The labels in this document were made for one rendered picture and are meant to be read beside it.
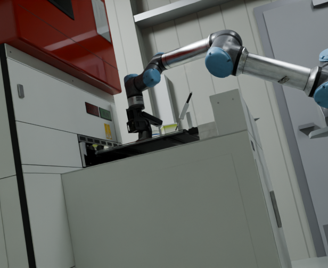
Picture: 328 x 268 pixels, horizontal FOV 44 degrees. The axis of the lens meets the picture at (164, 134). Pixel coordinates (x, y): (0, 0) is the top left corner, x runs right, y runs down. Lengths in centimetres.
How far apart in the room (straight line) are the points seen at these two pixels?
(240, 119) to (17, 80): 69
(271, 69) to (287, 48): 209
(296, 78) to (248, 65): 18
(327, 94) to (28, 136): 103
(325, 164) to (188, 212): 238
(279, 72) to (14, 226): 104
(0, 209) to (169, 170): 50
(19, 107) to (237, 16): 282
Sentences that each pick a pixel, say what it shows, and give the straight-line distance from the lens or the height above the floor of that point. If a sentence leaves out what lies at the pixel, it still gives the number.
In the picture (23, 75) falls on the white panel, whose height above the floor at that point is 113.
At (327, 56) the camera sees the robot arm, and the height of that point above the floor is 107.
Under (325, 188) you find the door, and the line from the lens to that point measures 349.
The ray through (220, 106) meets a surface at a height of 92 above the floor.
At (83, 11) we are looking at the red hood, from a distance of 185.
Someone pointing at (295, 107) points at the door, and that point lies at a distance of 353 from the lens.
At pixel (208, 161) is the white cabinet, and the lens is 121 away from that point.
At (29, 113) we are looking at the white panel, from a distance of 132.
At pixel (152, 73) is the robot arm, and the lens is 178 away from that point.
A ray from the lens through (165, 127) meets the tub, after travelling 199.
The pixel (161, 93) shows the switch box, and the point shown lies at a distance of 364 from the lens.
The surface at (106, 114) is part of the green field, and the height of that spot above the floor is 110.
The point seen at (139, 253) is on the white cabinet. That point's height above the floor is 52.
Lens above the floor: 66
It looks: 10 degrees up
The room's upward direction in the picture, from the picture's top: 12 degrees counter-clockwise
